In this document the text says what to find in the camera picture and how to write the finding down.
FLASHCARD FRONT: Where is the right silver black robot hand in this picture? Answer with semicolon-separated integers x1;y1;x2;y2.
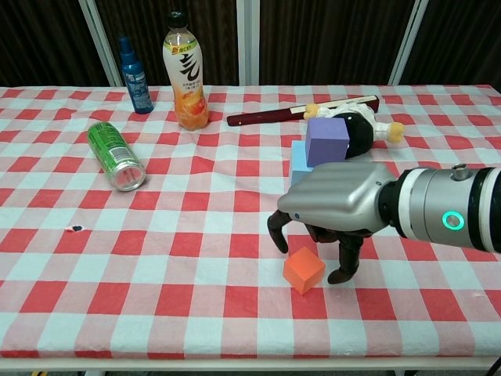
267;161;396;285

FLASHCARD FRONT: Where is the purple cube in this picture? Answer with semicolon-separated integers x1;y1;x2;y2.
305;117;350;168

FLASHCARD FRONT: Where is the small orange cube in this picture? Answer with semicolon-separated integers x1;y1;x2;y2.
283;246;326;295

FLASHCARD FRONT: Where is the light blue cube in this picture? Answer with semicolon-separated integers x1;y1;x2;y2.
290;140;315;187

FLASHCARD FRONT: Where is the black white plush doll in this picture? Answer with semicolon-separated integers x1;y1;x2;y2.
303;102;405;161

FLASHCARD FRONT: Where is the dark red folded fan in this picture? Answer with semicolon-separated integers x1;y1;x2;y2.
226;95;380;127

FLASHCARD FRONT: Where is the red white checkered tablecloth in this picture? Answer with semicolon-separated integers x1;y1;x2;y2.
0;84;501;360

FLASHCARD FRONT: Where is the orange drink bottle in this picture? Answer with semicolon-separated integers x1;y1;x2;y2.
162;11;210;131

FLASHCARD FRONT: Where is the green drink can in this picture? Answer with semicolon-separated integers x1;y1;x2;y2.
86;121;147;193

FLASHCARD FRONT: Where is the blue spray bottle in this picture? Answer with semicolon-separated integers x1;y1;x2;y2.
118;36;154;115

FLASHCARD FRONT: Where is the white partition frame bar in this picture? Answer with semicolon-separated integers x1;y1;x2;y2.
77;0;124;87
236;0;261;86
387;0;430;86

